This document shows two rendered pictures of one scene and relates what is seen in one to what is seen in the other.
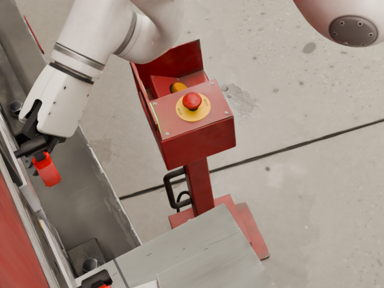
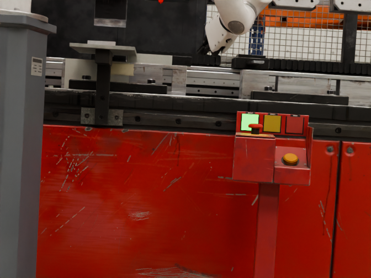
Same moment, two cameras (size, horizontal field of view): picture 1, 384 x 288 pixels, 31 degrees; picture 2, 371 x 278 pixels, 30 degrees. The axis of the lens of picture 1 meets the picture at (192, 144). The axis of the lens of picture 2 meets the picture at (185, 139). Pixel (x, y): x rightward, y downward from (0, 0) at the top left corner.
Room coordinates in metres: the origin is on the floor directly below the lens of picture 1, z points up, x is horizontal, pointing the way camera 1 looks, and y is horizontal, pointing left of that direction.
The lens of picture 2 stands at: (1.14, -1.85, 0.85)
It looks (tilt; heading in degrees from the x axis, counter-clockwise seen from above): 3 degrees down; 105
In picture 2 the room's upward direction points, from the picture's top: 3 degrees clockwise
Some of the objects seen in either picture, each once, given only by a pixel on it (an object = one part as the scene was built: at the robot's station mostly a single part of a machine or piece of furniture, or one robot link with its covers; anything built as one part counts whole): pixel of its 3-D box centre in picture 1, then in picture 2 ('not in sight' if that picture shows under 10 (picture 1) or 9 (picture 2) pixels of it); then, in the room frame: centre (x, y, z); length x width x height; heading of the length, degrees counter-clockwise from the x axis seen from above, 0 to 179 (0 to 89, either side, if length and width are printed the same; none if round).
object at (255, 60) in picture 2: not in sight; (253, 61); (0.73, 0.51, 1.01); 0.26 x 0.12 x 0.05; 108
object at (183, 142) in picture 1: (182, 100); (271, 146); (0.88, 0.00, 0.75); 0.20 x 0.16 x 0.18; 11
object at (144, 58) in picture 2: not in sight; (149, 59); (0.45, 0.24, 0.99); 0.14 x 0.01 x 0.03; 18
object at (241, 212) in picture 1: (218, 234); not in sight; (0.89, -0.03, 0.06); 0.25 x 0.20 x 0.12; 101
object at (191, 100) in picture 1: (192, 103); (255, 130); (0.84, -0.02, 0.79); 0.04 x 0.04 x 0.04
